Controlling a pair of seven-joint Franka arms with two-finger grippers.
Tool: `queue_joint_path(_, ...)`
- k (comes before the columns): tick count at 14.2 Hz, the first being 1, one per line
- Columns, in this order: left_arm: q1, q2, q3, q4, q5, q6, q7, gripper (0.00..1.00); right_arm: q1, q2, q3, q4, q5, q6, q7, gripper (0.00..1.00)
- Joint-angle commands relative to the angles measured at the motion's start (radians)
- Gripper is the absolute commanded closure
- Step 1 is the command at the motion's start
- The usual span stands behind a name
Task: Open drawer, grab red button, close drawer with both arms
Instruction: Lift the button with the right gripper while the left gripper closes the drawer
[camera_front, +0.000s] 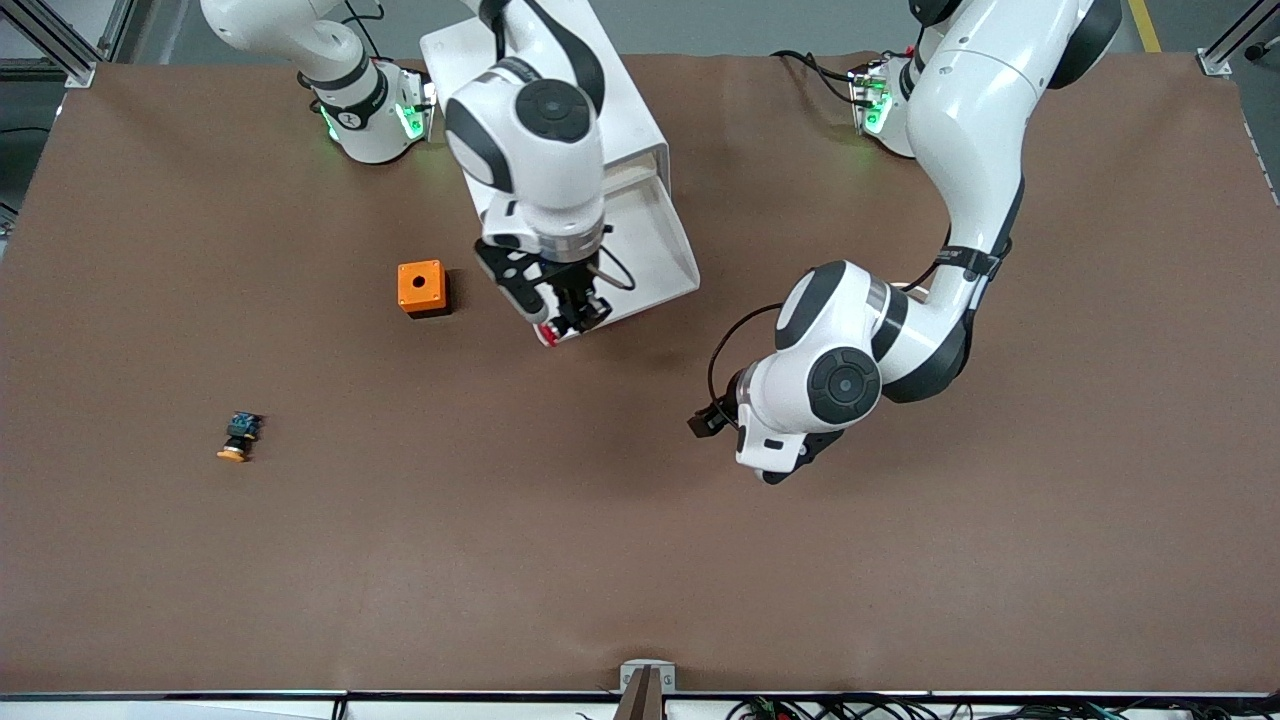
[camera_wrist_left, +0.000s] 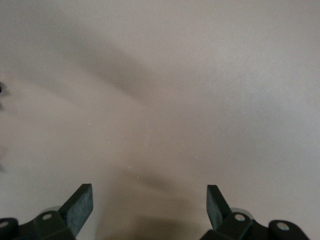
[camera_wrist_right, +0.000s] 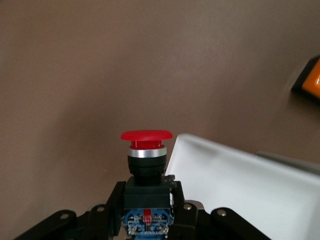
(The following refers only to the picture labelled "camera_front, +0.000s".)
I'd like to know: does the black left arm base cable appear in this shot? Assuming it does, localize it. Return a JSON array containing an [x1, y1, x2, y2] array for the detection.
[[770, 49, 863, 107]]

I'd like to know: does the tangled cable bundle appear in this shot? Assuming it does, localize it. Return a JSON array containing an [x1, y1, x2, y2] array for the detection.
[[725, 695, 1280, 720]]

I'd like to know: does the metal table edge bracket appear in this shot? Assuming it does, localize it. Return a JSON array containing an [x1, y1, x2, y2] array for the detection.
[[612, 660, 677, 720]]

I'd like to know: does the black right arm base cable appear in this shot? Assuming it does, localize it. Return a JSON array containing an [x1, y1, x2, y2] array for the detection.
[[343, 0, 398, 63]]

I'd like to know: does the aluminium frame profile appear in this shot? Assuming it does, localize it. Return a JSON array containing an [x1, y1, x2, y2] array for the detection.
[[1197, 0, 1280, 77], [0, 0, 136, 89]]

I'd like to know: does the white table edge rail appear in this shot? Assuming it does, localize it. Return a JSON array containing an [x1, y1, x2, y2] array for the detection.
[[0, 690, 1280, 720]]

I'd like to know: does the yellow mushroom push button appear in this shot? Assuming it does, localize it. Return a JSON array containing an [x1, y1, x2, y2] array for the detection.
[[216, 411, 264, 464]]

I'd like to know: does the orange box with round hole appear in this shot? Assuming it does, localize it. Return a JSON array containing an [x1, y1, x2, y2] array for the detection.
[[397, 260, 451, 319]]

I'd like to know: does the black arm base cable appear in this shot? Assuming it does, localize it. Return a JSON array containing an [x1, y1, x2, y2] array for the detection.
[[770, 49, 863, 107], [343, 0, 398, 63]]

